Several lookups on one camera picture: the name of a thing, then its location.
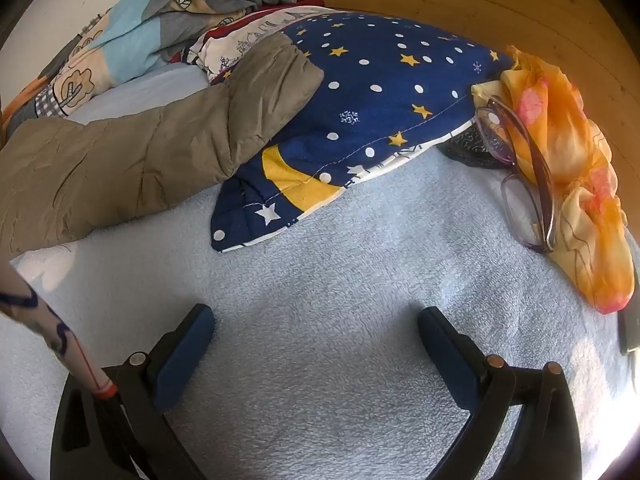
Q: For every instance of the navy star print pillow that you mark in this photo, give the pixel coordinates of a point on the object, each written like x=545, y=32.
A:
x=375, y=85

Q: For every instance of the olive quilted jacket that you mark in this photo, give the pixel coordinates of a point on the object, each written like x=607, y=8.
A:
x=125, y=160

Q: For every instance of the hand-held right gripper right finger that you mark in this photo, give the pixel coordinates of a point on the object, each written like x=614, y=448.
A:
x=447, y=355

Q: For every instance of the patchwork cartoon blanket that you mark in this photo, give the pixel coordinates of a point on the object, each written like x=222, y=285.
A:
x=125, y=35

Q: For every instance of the white printed tube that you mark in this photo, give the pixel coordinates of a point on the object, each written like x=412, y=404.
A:
x=50, y=320

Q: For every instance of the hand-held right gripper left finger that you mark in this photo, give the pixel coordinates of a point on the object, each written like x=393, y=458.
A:
x=182, y=355

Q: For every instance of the purple frame eyeglasses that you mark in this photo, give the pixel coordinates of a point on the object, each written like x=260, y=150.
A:
x=534, y=160

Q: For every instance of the white red printed pillow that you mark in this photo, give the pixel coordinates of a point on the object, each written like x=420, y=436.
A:
x=240, y=40

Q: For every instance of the orange floral scarf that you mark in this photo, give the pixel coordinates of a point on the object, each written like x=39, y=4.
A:
x=575, y=135

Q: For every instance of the dark lace cloth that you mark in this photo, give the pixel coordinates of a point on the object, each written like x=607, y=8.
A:
x=465, y=152

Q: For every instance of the dark flat object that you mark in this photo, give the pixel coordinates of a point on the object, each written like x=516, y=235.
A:
x=631, y=330

